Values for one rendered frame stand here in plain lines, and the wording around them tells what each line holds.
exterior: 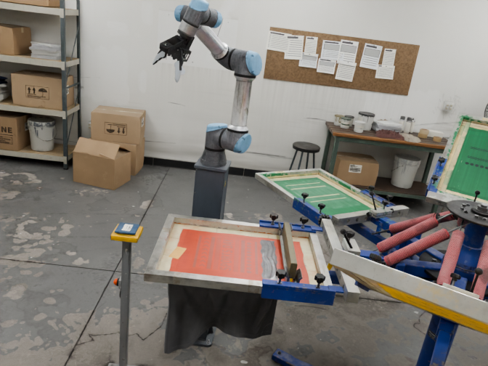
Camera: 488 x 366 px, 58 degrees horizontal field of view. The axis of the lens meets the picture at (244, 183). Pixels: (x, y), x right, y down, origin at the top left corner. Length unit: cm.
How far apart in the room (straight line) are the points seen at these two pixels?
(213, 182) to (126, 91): 356
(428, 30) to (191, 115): 306
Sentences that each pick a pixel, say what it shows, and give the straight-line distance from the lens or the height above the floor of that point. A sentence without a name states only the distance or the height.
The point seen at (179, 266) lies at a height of 96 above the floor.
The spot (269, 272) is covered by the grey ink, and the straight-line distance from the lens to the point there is 201.
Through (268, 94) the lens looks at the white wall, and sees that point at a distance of 572.
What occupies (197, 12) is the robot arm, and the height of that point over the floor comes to 200.
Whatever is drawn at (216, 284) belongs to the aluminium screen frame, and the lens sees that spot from 186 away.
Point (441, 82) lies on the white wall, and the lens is 618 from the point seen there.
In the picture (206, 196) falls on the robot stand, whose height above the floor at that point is 102.
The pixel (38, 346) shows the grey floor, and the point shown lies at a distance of 312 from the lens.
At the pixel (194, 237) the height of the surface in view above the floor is 96.
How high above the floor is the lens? 201
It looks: 20 degrees down
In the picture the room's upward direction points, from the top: 7 degrees clockwise
